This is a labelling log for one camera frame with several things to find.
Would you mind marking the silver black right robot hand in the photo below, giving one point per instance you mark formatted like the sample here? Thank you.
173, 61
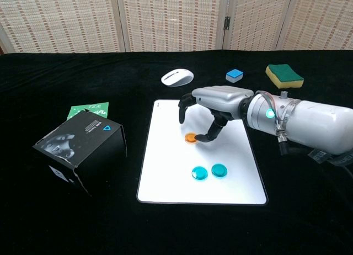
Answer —
223, 100

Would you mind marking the orange disc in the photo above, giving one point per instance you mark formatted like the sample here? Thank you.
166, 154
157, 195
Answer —
189, 138

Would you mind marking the teal disc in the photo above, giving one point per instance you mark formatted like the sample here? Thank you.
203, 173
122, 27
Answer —
199, 173
219, 170

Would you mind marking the blue white eraser block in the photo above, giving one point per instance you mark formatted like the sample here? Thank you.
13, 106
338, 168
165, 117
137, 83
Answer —
234, 74

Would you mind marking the white magnetic board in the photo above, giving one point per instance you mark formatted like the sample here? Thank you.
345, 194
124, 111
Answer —
165, 161

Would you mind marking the white computer mouse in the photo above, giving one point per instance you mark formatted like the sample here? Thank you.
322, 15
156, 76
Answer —
177, 77

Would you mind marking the green yellow sponge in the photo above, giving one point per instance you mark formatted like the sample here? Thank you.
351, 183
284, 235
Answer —
284, 74

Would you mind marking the black screen hinge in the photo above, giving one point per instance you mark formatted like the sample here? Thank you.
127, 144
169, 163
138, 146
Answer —
227, 23

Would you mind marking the woven folding screen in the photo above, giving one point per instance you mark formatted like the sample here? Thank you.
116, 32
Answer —
171, 20

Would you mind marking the black cardboard box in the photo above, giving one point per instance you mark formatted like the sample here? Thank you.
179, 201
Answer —
91, 155

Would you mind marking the green tea packet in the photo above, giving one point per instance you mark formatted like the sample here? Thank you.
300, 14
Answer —
80, 110

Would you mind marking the black velvet tablecloth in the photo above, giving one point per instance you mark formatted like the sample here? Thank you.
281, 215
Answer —
82, 224

